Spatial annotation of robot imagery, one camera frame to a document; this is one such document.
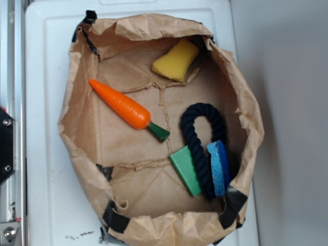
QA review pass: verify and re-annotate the green sponge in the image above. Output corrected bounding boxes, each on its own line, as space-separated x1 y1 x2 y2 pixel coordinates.
169 146 202 197

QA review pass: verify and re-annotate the yellow sponge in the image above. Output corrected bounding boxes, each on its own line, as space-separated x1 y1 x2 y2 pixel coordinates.
151 39 199 83

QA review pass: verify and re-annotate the blue sponge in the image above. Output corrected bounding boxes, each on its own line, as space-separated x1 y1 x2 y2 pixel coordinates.
207 140 231 197

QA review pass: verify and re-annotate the orange toy carrot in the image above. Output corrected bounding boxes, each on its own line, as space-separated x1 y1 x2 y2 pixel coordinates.
89 79 170 142

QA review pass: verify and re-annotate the brown paper bag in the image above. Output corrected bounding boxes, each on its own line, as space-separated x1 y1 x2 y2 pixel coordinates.
58 11 264 245

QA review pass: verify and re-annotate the white plastic bin lid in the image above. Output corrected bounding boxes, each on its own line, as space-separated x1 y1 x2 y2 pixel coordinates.
25 0 260 246

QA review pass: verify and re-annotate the dark blue rope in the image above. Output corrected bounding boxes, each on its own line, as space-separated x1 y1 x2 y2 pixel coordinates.
180 102 228 200

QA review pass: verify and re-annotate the black mounting bracket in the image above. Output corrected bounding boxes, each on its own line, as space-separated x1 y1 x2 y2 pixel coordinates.
0 108 15 186

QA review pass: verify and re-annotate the aluminium frame rail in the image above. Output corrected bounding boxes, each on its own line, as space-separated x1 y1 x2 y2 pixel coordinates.
1 1 30 245

